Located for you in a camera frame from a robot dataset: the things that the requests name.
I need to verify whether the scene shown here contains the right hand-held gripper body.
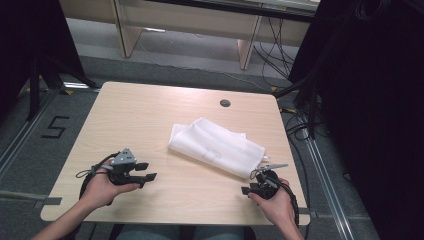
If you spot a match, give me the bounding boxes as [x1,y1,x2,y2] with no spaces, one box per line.
[249,163,290,201]

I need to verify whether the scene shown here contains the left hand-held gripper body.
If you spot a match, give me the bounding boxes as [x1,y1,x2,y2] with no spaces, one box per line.
[107,148,145,188]

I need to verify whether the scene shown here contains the white mesh zipper bag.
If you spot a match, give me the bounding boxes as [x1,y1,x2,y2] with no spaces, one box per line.
[167,117,270,180]

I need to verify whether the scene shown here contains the person's right hand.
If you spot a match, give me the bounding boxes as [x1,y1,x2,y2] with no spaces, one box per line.
[247,177,296,228]

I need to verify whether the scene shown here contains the person's left hand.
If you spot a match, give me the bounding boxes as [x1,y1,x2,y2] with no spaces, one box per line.
[79,165,141,211]

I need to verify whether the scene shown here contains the person's blue jeans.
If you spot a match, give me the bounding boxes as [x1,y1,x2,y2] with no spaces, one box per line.
[115,224,245,240]

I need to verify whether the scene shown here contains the black metal stand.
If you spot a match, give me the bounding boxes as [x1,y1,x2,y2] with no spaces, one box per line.
[273,63,323,141]
[25,39,102,122]

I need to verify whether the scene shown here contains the black curtain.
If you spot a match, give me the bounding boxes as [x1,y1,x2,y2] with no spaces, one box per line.
[287,0,424,240]
[0,0,88,123]

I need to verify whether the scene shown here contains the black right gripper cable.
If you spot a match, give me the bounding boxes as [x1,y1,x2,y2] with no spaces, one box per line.
[264,174,301,228]

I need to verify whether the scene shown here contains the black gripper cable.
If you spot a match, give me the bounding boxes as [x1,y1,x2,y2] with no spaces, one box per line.
[264,174,301,228]
[75,152,121,201]

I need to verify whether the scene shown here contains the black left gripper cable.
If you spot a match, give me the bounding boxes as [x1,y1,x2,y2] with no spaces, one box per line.
[75,152,121,201]

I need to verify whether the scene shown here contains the grey metal floor rail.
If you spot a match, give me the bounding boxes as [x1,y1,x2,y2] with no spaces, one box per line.
[0,88,63,179]
[299,114,356,240]

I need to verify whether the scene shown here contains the black floor cable bundle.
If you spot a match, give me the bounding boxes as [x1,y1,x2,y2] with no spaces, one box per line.
[279,104,321,174]

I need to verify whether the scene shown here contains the black hanging cables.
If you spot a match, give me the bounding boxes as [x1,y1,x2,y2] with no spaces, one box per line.
[252,16,299,88]

